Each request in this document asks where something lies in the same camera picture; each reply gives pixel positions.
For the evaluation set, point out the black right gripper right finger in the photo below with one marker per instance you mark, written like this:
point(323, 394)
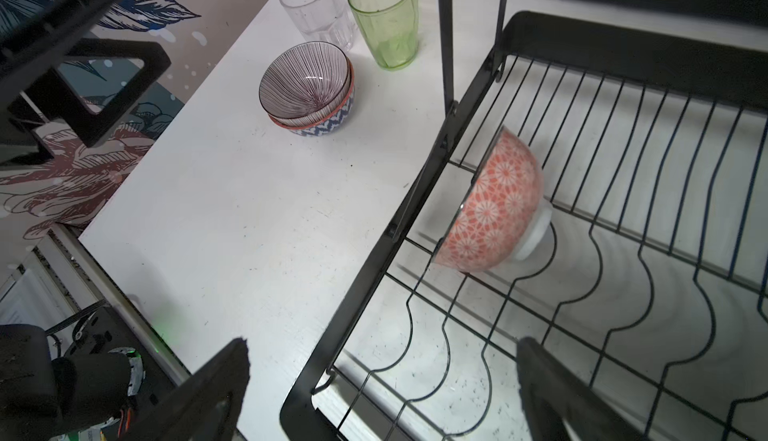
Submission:
point(556, 402)

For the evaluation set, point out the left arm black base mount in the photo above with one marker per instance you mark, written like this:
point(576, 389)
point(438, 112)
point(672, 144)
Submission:
point(104, 370)

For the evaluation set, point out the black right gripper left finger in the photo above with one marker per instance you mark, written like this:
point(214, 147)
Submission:
point(206, 406)

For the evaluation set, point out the orange and blue patterned bowl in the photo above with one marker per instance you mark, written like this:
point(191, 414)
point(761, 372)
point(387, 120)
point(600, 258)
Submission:
point(331, 122)

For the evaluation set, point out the black wire dish rack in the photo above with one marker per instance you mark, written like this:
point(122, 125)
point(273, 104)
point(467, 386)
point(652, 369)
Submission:
point(649, 124)

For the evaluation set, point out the pink floral bowl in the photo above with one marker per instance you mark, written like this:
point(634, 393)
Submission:
point(504, 216)

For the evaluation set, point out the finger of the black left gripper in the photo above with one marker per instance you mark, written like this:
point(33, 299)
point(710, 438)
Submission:
point(91, 90)
point(41, 42)

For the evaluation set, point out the clear plastic cup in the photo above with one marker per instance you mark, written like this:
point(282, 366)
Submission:
point(323, 20)

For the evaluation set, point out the green glass tumbler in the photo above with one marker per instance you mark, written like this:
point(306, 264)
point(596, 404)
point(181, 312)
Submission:
point(389, 29)

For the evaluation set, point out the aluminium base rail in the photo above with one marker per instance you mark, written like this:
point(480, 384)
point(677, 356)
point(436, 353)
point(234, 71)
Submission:
point(59, 283)

